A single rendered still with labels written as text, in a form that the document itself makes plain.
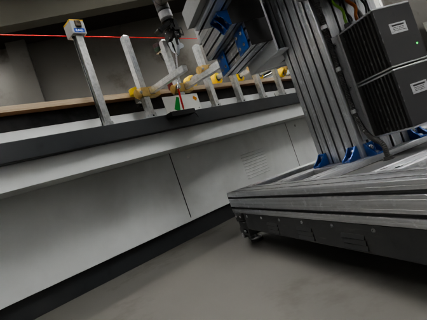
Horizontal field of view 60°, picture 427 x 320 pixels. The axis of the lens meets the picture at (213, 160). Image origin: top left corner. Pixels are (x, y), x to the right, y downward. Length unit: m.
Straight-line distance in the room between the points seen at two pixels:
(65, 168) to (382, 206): 1.27
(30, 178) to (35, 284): 0.47
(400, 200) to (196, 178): 1.68
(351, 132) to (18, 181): 1.23
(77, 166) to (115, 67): 5.33
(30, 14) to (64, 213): 4.14
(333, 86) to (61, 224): 1.30
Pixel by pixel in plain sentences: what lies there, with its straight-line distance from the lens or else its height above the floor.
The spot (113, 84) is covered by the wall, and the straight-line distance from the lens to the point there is 6.83.
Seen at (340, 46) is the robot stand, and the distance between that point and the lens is 1.30.
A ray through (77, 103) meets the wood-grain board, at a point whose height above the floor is 0.88.
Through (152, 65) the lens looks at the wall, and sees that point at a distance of 7.00.
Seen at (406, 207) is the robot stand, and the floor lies 0.18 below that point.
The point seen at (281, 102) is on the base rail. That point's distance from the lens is 2.75.
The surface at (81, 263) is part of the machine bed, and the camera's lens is 1.86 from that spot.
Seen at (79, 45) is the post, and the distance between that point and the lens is 1.90.
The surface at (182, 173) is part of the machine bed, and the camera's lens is 2.22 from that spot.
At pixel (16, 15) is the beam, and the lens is 5.71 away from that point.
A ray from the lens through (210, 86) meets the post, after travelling 2.28.
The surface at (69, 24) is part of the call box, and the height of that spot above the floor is 1.20.
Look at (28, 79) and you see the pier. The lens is 6.77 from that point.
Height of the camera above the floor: 0.35
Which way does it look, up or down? 1 degrees up
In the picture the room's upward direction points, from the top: 19 degrees counter-clockwise
